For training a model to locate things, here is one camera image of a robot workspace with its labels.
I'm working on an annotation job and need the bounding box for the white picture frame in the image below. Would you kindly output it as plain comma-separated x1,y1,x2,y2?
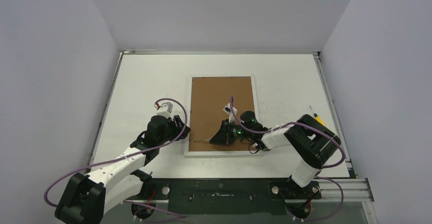
184,75,260,158

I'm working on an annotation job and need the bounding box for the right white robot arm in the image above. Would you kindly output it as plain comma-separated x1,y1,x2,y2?
209,110,341,198

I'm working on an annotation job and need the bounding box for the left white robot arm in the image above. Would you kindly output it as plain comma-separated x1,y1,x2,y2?
55,115,190,223

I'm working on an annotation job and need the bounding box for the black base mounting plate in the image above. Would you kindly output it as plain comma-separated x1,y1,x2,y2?
131,178,321,215

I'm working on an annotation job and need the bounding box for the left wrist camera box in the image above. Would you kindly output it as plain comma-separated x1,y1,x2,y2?
156,102,173,118

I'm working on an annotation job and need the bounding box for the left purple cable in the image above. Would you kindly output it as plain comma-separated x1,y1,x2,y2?
44,98,188,208

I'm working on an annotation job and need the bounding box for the purple cable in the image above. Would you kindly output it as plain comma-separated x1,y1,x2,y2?
44,98,188,208
229,96,346,169

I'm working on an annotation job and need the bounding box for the yellow handled screwdriver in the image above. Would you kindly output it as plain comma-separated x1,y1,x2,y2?
309,105,325,126

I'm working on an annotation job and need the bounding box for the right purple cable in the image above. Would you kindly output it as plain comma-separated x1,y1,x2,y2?
229,96,346,169

